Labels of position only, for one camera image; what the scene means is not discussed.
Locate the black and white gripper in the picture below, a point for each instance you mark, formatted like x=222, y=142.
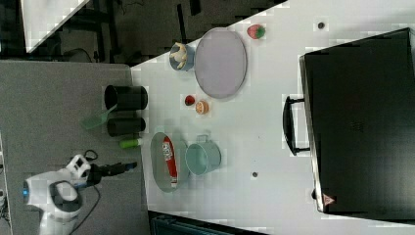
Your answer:
x=84, y=174

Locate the red ketchup bottle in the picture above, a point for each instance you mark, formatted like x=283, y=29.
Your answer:
x=168, y=153

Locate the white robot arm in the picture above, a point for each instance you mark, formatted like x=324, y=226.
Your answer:
x=56, y=193

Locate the green oval strainer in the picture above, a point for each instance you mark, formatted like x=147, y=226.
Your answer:
x=160, y=170

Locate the green marker tube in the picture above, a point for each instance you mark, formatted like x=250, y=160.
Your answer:
x=130, y=143

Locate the green plastic scoop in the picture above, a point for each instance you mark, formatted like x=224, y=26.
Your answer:
x=92, y=122

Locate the small black cylinder cup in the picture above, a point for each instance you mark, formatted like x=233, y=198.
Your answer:
x=123, y=126

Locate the large black cylinder cup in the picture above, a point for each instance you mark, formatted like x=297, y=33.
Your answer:
x=126, y=98

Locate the small dark red strawberry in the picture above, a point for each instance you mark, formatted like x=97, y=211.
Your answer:
x=189, y=100

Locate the orange slice toy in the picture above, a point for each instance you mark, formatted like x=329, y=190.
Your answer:
x=202, y=107

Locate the peeled banana toy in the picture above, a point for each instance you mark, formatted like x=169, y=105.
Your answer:
x=179, y=56

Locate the blue bowl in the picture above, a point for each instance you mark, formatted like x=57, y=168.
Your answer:
x=190, y=58

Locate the round grey plate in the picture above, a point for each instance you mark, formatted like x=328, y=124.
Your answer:
x=220, y=63

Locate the large red strawberry toy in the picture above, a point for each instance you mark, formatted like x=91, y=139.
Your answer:
x=256, y=31

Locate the black toaster oven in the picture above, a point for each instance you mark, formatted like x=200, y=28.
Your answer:
x=359, y=106

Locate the teal pot with handle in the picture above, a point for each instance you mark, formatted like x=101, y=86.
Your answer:
x=203, y=156

